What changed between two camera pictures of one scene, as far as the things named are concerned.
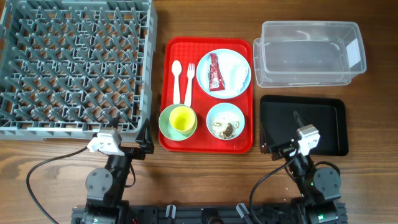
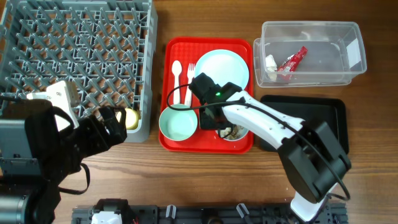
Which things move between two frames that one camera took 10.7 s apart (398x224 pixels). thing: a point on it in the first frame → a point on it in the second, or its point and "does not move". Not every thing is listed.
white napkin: [237, 74] → [271, 66]
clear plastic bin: [308, 53] does not move
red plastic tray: [207, 95] does not move
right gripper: [282, 150] → [205, 123]
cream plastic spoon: [176, 68] does not move
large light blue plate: [234, 69] does not move
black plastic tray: [329, 115] does not move
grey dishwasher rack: [70, 68] does not move
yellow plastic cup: [182, 119] → [132, 117]
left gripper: [146, 145] → [101, 141]
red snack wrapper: [215, 78] → [293, 63]
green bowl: [166, 127] does not move
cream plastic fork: [190, 74] does not move
